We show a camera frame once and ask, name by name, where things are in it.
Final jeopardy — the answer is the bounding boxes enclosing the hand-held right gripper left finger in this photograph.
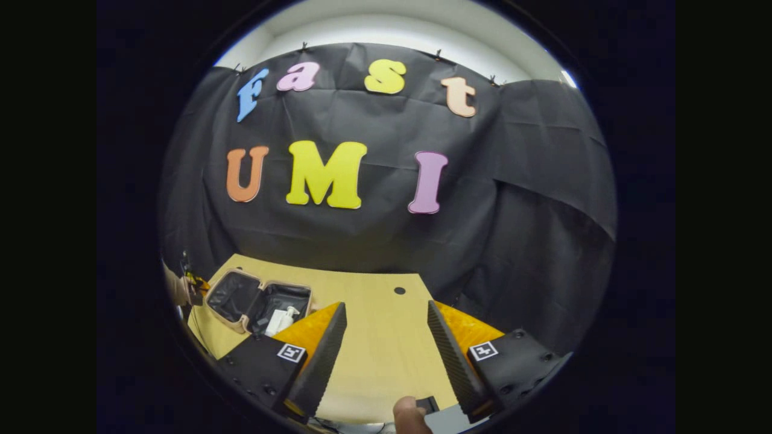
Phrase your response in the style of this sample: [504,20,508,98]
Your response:
[214,303,349,426]

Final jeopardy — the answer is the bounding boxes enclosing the black backdrop cloth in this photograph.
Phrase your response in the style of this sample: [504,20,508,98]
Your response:
[158,42,618,356]

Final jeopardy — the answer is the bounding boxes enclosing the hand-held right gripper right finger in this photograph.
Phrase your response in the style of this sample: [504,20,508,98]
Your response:
[426,300,562,430]

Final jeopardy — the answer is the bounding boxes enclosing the white squeeze tube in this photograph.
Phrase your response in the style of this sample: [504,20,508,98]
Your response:
[265,310,289,338]

